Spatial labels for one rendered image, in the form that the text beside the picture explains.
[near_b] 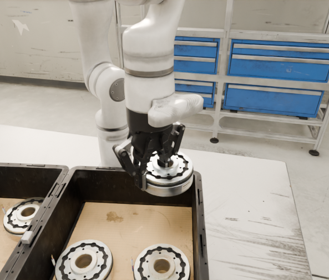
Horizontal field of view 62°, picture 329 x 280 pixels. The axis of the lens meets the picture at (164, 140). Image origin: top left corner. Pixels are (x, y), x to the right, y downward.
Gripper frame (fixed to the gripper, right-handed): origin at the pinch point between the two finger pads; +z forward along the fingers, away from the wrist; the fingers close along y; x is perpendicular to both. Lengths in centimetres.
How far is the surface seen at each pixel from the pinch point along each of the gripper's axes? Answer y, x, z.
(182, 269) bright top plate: 1.7, 10.5, 14.3
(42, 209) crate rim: 16.8, -12.4, 7.3
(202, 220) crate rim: -4.4, 8.9, 7.3
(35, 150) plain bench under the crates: 4, -72, 30
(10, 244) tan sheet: 23.9, -18.0, 17.3
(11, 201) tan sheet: 20.1, -31.2, 17.3
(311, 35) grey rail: -179, -54, 7
